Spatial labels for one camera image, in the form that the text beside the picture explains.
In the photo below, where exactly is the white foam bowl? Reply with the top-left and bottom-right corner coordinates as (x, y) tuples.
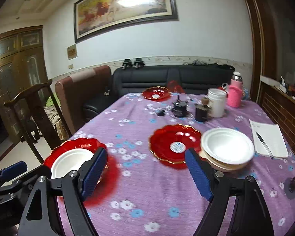
(50, 148), (94, 179)

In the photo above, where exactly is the red plate with label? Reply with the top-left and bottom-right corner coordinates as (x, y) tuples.
(148, 124), (202, 169)

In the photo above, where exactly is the beige bottom stacked bowl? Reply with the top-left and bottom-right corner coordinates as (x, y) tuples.
(198, 150), (248, 173)

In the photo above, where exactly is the black pen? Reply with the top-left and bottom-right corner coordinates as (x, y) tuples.
(256, 132), (274, 159)

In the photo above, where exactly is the top white stacked bowl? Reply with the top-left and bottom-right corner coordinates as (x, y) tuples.
(200, 128), (255, 165)

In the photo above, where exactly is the white paper notebook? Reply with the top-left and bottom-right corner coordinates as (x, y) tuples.
(249, 120), (288, 159)

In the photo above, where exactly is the red plate left edge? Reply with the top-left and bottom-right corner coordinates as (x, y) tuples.
(43, 137), (107, 169)

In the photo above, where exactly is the dark wooden chair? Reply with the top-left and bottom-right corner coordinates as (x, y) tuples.
(4, 79), (72, 164)

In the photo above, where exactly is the purple floral tablecloth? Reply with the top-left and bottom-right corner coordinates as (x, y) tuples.
(56, 92), (295, 236)

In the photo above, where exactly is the brown wooden side counter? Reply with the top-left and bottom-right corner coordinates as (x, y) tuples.
(257, 76), (295, 153)

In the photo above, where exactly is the brown pink armchair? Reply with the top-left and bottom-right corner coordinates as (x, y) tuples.
(55, 65), (111, 134)

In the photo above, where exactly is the black jar with cork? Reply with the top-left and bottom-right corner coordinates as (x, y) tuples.
(195, 98), (210, 123)

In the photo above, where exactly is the wooden glass cabinet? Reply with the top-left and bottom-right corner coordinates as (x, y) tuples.
(0, 26), (48, 144)

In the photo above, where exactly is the white plastic jar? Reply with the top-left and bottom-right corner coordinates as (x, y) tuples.
(207, 88), (226, 118)

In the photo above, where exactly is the pink sleeved thermos bottle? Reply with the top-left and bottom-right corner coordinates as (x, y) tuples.
(227, 71), (243, 108)

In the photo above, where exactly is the small black clip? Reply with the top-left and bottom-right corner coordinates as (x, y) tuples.
(156, 109), (165, 117)

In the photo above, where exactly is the black leather sofa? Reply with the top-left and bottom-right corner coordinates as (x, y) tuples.
(82, 63), (235, 122)

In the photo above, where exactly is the far small red plate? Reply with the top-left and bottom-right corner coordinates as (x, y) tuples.
(142, 86), (171, 101)

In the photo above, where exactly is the black binocular object on sofa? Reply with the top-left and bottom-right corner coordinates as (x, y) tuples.
(122, 58), (145, 70)

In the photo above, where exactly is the framed horse painting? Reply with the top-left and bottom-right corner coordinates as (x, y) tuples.
(73, 0), (178, 43)

